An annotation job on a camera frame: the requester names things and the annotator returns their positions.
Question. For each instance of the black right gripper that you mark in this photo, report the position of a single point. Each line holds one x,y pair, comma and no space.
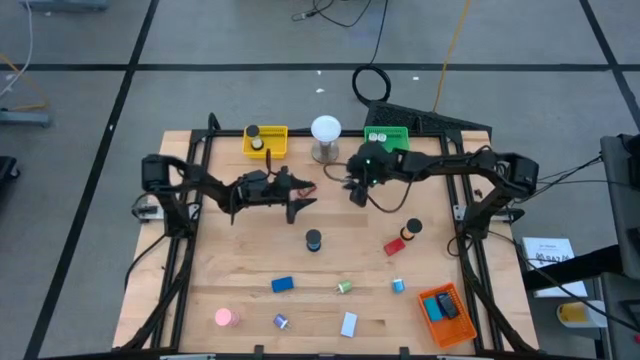
372,167

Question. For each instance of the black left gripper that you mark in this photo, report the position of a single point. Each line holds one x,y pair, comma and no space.
260,200

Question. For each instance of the blue sand hourglass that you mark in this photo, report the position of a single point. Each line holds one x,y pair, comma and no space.
313,235

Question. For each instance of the red rectangular box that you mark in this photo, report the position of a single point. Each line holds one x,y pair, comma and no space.
394,247

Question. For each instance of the orange sand hourglass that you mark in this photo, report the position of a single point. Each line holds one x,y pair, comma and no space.
414,226

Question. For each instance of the teal rectangular box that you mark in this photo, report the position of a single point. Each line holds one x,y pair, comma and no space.
433,310

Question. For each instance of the dark blue rectangular box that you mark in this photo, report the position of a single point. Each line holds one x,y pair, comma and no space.
447,306

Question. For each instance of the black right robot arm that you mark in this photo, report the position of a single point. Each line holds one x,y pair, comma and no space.
450,162

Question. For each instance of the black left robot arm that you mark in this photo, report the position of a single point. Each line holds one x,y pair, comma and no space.
210,187

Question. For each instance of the red pocket calculator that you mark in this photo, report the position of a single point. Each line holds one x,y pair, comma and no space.
307,192

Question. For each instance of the yellow plastic basket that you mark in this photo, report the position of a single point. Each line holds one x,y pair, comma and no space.
275,142

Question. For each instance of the white bulb lamp brass base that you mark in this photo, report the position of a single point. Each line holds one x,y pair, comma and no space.
326,128

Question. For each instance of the green plastic basket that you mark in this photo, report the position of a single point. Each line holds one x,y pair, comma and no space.
395,135

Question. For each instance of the white sand hourglass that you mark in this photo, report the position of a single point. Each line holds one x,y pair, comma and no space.
253,131

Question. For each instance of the white rectangular box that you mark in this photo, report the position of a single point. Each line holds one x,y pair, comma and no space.
349,325

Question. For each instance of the pink cylindrical object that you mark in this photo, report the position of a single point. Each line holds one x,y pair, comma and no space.
223,317

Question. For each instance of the orange plastic basket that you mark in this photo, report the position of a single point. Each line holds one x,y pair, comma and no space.
457,332

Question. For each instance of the white booklet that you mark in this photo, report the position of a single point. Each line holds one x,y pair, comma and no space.
550,247

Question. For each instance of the black bar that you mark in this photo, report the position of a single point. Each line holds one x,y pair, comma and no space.
575,267

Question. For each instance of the yellow white container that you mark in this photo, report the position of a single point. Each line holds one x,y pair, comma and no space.
570,314

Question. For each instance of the grey cabinet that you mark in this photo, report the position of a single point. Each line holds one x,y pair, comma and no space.
625,225

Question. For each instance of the grey floor base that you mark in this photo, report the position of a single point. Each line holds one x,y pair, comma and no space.
25,119

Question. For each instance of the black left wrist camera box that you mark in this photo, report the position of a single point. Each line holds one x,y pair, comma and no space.
256,181

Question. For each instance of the black aluminium table frame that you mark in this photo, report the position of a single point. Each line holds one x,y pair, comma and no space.
299,133

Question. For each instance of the blue wall charger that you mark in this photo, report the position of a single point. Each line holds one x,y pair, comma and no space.
398,286

